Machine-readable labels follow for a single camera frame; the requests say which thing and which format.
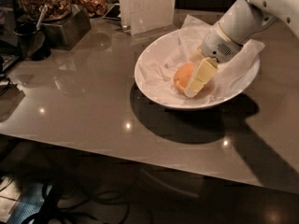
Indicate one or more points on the bowl of dried snacks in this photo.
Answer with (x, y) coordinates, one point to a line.
(95, 8)

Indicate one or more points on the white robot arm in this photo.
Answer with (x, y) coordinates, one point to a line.
(273, 10)

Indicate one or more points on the white crumpled paper liner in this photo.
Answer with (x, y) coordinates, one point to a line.
(162, 62)

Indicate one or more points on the white spoon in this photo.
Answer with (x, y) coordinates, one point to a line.
(43, 11)

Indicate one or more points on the black smartphone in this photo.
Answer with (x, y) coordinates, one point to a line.
(114, 13)

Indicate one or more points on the black cup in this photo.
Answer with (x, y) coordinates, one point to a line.
(33, 41)

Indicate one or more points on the black appliance at left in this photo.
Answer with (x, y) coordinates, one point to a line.
(10, 49)

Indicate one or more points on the glass jar of nuts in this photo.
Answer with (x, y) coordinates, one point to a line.
(56, 9)

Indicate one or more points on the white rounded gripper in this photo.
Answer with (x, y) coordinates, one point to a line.
(216, 46)

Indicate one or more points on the metal box stand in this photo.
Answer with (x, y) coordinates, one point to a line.
(65, 33)

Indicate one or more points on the white oval bowl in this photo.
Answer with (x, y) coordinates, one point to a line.
(149, 75)

